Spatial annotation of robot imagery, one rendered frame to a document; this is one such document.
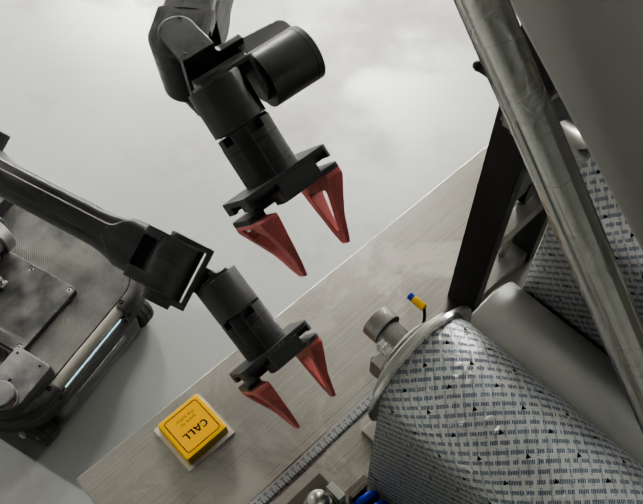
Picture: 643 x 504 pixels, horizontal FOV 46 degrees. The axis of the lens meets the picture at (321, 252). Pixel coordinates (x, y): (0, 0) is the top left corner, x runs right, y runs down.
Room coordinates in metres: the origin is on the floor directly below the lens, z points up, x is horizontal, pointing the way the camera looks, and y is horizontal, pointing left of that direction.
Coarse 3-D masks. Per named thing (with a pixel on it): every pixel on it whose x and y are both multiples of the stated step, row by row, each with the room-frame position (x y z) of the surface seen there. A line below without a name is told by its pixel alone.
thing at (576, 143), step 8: (568, 120) 0.55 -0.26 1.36; (568, 128) 0.54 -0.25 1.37; (576, 128) 0.54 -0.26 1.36; (568, 136) 0.53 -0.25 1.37; (576, 136) 0.53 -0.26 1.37; (576, 144) 0.52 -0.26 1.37; (584, 144) 0.51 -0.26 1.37; (576, 152) 0.51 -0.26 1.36; (584, 152) 0.51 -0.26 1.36; (576, 160) 0.50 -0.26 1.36; (584, 160) 0.50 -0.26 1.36
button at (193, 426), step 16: (192, 400) 0.43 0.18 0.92; (176, 416) 0.40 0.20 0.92; (192, 416) 0.40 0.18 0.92; (208, 416) 0.40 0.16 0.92; (176, 432) 0.38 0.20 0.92; (192, 432) 0.38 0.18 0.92; (208, 432) 0.38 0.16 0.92; (224, 432) 0.38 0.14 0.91; (176, 448) 0.36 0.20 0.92; (192, 448) 0.36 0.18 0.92; (208, 448) 0.36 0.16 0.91
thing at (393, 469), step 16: (384, 448) 0.27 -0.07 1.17; (384, 464) 0.27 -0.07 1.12; (400, 464) 0.26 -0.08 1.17; (416, 464) 0.24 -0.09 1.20; (368, 480) 0.28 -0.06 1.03; (384, 480) 0.27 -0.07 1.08; (400, 480) 0.25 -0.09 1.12; (416, 480) 0.24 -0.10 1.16; (432, 480) 0.23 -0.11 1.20; (384, 496) 0.26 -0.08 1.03; (400, 496) 0.25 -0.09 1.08; (416, 496) 0.23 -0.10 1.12; (432, 496) 0.22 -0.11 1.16; (448, 496) 0.21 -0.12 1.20
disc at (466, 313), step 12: (456, 312) 0.35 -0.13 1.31; (468, 312) 0.37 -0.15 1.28; (432, 324) 0.33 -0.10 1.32; (444, 324) 0.34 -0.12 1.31; (420, 336) 0.32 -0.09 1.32; (408, 348) 0.31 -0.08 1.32; (396, 372) 0.30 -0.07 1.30; (384, 384) 0.29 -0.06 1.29; (372, 408) 0.28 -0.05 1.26; (372, 420) 0.28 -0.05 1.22
